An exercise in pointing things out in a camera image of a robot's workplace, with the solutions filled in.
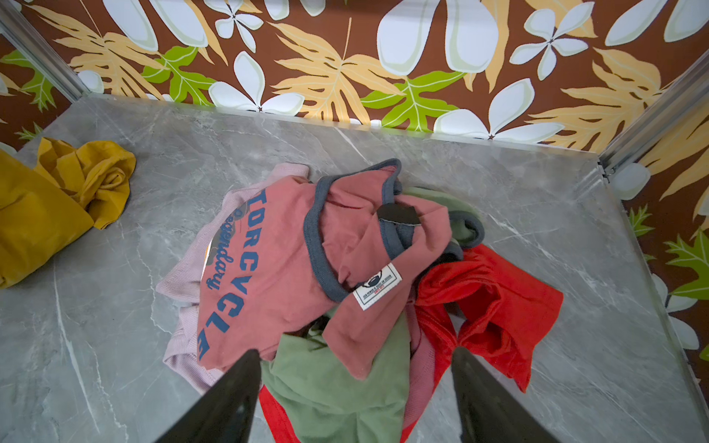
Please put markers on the yellow cloth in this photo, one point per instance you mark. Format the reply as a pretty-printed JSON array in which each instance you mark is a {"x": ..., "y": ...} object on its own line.
[{"x": 67, "y": 193}]

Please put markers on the pink-red printed t-shirt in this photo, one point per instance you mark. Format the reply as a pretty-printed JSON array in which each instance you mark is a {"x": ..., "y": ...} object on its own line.
[{"x": 348, "y": 247}]

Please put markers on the olive green cloth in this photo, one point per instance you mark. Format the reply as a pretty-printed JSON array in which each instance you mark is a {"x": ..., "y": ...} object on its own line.
[{"x": 308, "y": 395}]

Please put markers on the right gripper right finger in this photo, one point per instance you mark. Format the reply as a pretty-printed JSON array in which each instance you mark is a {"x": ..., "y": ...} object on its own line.
[{"x": 488, "y": 412}]

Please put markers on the light pink cloth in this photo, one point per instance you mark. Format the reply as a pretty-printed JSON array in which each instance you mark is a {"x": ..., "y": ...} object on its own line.
[{"x": 182, "y": 285}]

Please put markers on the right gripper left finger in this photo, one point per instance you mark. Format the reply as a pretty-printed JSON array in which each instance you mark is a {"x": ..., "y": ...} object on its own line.
[{"x": 225, "y": 413}]

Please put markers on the light green grey-collared shirt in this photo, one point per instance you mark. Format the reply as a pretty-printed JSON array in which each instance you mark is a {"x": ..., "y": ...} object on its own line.
[{"x": 468, "y": 231}]

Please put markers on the red cloth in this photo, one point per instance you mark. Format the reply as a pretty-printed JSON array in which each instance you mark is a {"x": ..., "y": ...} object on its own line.
[{"x": 483, "y": 304}]

